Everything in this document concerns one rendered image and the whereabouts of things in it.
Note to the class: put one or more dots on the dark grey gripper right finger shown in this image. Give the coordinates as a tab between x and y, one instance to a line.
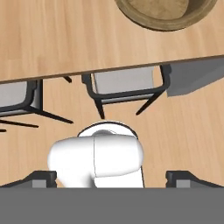
178	176

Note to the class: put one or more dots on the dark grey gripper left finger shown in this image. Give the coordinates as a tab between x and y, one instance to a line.
43	176

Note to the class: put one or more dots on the brown wooden bowl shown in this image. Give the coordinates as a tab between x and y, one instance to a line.
204	13

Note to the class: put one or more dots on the white rounded object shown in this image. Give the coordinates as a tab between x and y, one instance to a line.
113	154

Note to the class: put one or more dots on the black chair with grey seat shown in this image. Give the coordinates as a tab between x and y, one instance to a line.
122	80
14	94

